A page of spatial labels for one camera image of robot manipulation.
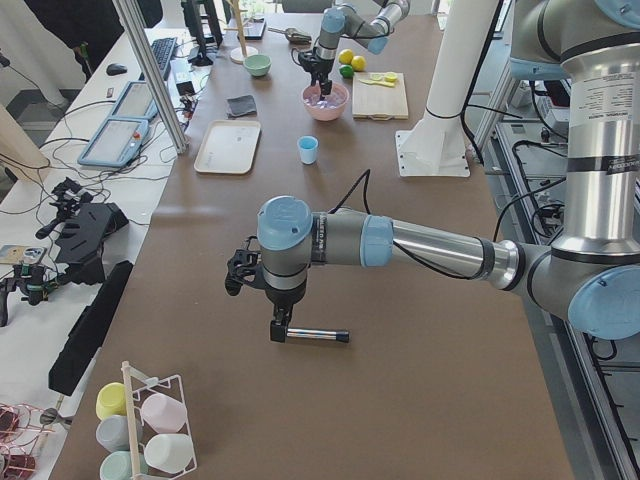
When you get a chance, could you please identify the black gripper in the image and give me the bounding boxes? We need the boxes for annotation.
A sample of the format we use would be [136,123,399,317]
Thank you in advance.
[224,237,306,343]
[298,48,332,96]

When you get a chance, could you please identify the clear ice cubes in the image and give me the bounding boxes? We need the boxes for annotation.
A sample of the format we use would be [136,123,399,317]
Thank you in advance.
[303,89,347,109]

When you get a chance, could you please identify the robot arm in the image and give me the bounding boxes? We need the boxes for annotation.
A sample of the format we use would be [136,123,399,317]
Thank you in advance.
[298,0,410,100]
[225,1,639,342]

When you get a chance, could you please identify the light blue cup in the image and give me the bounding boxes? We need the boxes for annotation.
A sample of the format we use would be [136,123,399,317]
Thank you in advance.
[297,135,319,165]

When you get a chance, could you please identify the pink cup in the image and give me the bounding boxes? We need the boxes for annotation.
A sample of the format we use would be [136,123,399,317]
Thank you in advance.
[140,393,187,434]

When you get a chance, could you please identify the yellow cup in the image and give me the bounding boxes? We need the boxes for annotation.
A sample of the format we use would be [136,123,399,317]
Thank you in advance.
[95,382,127,420]

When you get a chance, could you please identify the grey cup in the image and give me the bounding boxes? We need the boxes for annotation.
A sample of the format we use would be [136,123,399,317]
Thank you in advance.
[95,415,130,453]

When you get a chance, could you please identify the mint green cup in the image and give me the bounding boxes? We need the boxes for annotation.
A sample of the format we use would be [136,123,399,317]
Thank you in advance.
[99,451,133,480]

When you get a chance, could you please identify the pink bowl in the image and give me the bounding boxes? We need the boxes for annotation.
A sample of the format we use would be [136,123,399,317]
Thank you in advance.
[302,84,350,121]

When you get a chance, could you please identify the green lime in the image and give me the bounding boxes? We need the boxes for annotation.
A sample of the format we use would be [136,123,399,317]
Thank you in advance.
[339,65,354,79]

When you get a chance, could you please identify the yellow lemon upper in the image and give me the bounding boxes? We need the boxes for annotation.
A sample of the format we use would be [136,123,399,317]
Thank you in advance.
[338,49,354,65]

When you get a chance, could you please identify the yellow lemon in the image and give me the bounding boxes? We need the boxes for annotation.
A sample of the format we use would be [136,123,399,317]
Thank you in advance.
[338,49,354,65]
[350,55,367,72]

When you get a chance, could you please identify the yellow lemon lower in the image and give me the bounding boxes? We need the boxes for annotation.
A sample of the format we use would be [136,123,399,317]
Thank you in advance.
[350,55,367,72]

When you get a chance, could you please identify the yellow plastic knife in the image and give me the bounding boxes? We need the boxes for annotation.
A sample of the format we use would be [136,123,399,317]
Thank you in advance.
[358,78,396,88]

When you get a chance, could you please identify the metal scoop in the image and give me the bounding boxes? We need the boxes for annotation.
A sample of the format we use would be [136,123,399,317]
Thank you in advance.
[267,27,312,45]

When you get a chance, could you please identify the wooden cutting board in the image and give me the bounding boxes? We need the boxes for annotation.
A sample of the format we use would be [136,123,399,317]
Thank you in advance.
[352,72,409,120]

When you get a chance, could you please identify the steel muddler black tip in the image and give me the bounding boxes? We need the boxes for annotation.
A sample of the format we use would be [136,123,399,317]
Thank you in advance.
[286,328,350,343]

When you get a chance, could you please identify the green ceramic bowl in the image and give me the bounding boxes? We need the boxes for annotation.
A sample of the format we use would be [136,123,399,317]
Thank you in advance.
[243,54,271,78]

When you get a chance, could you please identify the lemon half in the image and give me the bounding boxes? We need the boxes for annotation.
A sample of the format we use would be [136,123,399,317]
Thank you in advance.
[384,72,398,83]

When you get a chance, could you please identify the grey folded cloth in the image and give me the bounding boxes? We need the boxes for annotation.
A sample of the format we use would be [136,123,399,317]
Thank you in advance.
[227,95,257,118]

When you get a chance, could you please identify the cream rabbit serving tray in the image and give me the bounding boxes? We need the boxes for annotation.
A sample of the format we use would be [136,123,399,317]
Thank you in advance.
[194,120,261,175]

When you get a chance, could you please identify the black monitor stand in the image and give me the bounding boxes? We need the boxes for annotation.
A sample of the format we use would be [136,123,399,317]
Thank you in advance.
[181,0,223,67]

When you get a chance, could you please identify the black keyboard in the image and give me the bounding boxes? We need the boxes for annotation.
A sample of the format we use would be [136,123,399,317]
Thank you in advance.
[151,37,177,80]

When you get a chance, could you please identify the blue teach pendant far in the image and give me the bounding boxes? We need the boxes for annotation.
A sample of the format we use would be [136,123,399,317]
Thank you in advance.
[111,81,158,120]

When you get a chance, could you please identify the blue teach pendant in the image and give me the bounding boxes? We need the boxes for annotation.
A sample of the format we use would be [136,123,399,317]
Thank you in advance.
[111,81,158,120]
[78,117,149,168]

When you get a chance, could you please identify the black long bar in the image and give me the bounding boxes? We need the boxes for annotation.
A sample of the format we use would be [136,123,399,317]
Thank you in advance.
[48,261,133,396]

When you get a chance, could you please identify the black computer mouse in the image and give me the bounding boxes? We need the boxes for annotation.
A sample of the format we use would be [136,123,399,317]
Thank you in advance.
[106,63,128,76]

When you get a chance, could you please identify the blue teach pendant near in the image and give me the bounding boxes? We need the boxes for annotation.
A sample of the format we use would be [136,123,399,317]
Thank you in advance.
[78,117,149,168]

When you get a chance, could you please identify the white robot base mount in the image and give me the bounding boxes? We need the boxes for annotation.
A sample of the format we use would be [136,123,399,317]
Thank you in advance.
[396,0,501,177]

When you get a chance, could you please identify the white wire cup rack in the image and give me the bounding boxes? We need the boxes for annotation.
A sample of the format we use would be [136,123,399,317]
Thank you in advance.
[121,361,198,479]

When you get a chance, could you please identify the aluminium frame post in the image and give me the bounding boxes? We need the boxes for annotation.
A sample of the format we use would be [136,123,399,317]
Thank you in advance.
[112,0,188,154]

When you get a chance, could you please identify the black bracket stand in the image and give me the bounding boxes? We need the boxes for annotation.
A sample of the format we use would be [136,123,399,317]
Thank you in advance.
[55,203,129,285]

